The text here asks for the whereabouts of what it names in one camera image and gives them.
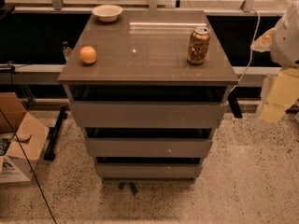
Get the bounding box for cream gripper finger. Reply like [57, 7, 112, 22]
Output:
[250, 28, 275, 52]
[257, 68, 299, 125]

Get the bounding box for grey drawer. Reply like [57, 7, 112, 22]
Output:
[95, 163, 202, 179]
[85, 138, 212, 158]
[70, 101, 226, 129]

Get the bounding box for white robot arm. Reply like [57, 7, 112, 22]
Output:
[250, 0, 299, 124]

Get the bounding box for grey drawer cabinet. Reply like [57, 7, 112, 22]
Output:
[57, 8, 239, 183]

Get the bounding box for grey top drawer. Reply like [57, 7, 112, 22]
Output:
[70, 101, 226, 129]

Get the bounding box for grey bottom drawer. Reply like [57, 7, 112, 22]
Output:
[95, 163, 202, 179]

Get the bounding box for black stand foot right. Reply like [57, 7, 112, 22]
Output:
[228, 93, 242, 119]

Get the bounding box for black stand foot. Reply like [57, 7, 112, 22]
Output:
[228, 93, 242, 119]
[44, 106, 67, 161]

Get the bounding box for gold soda can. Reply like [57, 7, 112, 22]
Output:
[187, 25, 211, 64]

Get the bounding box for white bowl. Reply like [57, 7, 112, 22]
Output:
[92, 5, 122, 22]

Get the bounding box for orange fruit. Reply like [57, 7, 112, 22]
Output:
[79, 46, 96, 63]

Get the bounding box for blue tape cross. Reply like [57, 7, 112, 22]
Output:
[118, 182, 138, 196]

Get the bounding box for black stand foot left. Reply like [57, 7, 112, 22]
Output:
[44, 106, 67, 161]

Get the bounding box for cardboard box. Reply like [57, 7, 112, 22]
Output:
[0, 92, 50, 183]

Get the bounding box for white hanging cable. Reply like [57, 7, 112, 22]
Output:
[229, 7, 262, 93]

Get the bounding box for black floor cable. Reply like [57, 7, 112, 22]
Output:
[0, 107, 59, 224]

